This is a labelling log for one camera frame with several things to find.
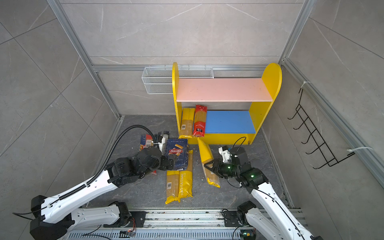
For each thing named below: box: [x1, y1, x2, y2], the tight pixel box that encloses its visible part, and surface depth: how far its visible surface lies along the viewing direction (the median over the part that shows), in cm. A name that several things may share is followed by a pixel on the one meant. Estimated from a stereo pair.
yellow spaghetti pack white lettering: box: [178, 149, 194, 203], surface depth 84 cm
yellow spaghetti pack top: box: [178, 107, 196, 139], surface depth 93 cm
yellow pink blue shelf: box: [172, 62, 283, 145], surface depth 81 cm
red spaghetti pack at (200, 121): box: [193, 104, 207, 138], surface depth 97 cm
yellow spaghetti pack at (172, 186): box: [165, 170, 180, 205], surface depth 83 cm
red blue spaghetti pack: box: [139, 134, 154, 153], surface depth 100 cm
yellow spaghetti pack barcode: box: [197, 137, 221, 188], surface depth 73 cm
